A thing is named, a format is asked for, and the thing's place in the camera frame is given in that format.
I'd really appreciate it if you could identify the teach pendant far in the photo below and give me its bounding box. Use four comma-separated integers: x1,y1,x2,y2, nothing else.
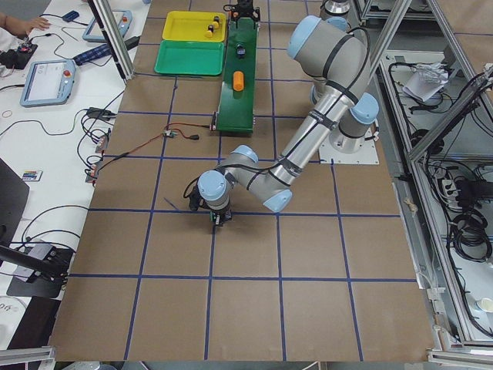
82,9,133,43

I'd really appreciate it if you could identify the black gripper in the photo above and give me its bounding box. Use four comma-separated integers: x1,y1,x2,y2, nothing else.
224,0,260,23
187,185,232,224

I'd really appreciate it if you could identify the crumpled white paper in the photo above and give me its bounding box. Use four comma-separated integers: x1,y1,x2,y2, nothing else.
402,62,448,103

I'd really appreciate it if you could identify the green conveyor belt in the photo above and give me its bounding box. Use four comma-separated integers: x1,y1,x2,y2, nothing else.
212,18,258,135

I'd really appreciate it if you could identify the plain orange cylinder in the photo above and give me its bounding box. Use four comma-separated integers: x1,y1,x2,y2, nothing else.
233,70,245,92

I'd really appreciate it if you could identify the red black power cable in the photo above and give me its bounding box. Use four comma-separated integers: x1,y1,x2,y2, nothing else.
98,122,213,170

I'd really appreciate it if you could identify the teach pendant near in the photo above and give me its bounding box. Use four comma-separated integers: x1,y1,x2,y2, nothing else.
20,59,76,107

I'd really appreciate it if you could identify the aluminium frame post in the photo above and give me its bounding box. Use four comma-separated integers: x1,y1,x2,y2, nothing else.
88,0,135,81

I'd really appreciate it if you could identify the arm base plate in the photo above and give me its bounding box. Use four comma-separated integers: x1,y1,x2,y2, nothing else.
319,130,380,165

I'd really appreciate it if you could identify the person's hand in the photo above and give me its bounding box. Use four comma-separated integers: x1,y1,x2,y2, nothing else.
12,17,51,36

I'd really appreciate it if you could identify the small green circuit board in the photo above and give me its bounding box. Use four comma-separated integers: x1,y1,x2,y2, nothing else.
163,129,177,138

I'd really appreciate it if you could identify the teach pendant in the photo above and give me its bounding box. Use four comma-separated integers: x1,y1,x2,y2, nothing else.
20,59,76,107
82,9,133,43

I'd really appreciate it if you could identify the black power adapter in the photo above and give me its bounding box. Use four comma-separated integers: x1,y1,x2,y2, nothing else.
124,36,140,50

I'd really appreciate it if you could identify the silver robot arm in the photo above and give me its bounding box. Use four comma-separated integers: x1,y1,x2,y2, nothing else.
223,0,350,31
183,15,371,225

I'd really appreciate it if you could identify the green plastic tray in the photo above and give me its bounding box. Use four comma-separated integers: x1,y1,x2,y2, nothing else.
154,40,224,76

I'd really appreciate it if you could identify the blue plaid folded umbrella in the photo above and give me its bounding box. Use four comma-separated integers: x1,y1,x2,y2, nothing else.
73,44,111,66

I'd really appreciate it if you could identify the yellow plastic tray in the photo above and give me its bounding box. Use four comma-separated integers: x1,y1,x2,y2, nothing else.
162,11,226,42

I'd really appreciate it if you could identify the yellow push button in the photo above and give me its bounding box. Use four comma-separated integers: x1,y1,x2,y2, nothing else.
212,15,224,29
205,24,216,39

